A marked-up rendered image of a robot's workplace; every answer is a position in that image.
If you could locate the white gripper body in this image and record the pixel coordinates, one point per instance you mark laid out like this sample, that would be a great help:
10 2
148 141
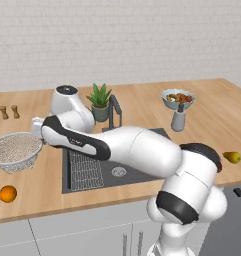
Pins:
36 126

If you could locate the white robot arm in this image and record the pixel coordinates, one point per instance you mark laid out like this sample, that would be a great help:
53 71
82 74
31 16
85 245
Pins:
148 151

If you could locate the white mesh colander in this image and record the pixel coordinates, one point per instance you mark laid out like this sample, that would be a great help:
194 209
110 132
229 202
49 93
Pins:
15 150

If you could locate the orange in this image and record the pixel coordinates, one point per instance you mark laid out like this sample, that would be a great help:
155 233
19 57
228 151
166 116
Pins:
7 194

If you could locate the black sink faucet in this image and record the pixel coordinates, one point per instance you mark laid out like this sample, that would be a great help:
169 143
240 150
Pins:
115 110

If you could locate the dark grey sink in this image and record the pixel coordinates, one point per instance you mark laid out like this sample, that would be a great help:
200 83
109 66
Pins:
125 173

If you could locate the yellow-green pear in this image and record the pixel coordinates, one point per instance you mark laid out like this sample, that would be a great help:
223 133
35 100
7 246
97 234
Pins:
232 157

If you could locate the brown wooden shaker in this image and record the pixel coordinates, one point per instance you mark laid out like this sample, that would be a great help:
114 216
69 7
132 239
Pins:
15 111
4 112

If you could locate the green plant in grey pot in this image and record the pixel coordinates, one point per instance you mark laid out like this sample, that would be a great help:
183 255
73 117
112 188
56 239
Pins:
100 101

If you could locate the grey cupboard door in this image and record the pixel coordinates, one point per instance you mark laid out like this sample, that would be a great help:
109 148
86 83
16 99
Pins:
143 240
10 238
82 233

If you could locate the white bowl of fruit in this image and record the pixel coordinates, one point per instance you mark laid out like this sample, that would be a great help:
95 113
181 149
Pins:
177 99

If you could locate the dark grey dishwasher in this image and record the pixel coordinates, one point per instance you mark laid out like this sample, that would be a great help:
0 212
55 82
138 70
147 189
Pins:
230 230

